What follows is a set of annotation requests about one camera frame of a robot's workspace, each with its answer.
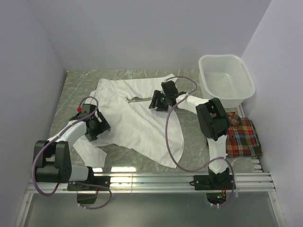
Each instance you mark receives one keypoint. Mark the folded plaid shirt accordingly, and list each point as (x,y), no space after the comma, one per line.
(242,137)

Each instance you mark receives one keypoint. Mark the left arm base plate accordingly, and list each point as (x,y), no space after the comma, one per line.
(97,183)

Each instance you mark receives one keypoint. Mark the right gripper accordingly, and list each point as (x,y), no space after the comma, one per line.
(157,96)

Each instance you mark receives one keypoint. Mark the aluminium mounting rail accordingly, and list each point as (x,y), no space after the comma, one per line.
(183,182)

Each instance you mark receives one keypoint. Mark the white long sleeve shirt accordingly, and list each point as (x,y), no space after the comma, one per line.
(124,105)

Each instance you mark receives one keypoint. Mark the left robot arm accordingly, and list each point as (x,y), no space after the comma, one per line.
(52,160)

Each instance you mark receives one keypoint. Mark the white plastic basin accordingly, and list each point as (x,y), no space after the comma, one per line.
(227,78)

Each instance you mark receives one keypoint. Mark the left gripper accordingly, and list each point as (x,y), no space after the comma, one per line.
(103,126)

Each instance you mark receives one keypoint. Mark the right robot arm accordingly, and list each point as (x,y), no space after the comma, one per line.
(213,121)

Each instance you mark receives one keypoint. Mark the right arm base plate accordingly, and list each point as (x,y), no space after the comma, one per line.
(208,183)

